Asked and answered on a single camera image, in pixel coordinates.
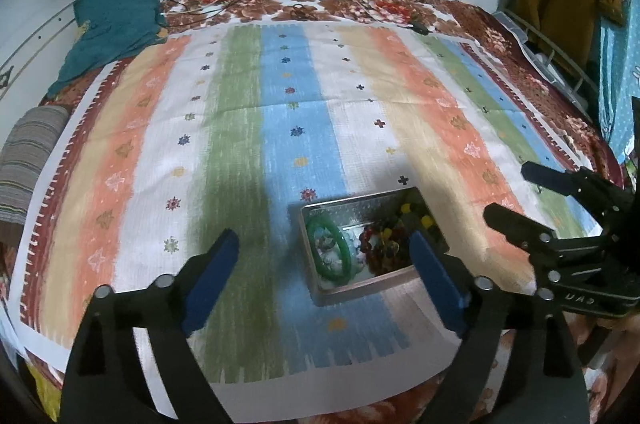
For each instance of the teal garment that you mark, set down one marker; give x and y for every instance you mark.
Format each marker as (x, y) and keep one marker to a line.
(115, 13)

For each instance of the small black device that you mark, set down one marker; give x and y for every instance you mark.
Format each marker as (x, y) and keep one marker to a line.
(420, 27)

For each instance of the teal dotted cloth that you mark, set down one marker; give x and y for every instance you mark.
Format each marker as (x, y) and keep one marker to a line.
(620, 93)

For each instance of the colourful striped cloth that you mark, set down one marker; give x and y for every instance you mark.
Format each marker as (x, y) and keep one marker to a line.
(350, 113)

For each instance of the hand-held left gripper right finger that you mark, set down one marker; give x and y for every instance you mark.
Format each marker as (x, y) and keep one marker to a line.
(435, 279)

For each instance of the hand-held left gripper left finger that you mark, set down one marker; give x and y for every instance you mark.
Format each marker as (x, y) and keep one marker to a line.
(210, 284)

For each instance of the striped bolster pillow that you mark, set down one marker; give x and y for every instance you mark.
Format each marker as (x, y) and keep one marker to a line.
(30, 153)

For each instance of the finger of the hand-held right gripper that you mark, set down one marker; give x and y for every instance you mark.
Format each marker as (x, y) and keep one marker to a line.
(555, 179)
(515, 226)

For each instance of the rectangular metal tin box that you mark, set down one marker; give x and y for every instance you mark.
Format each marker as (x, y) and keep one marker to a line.
(350, 211)

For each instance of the green jade bangle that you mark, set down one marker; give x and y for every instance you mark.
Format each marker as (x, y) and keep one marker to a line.
(350, 255)

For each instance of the multicoloured bead jewellery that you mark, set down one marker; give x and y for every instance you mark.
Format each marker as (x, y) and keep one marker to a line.
(370, 236)

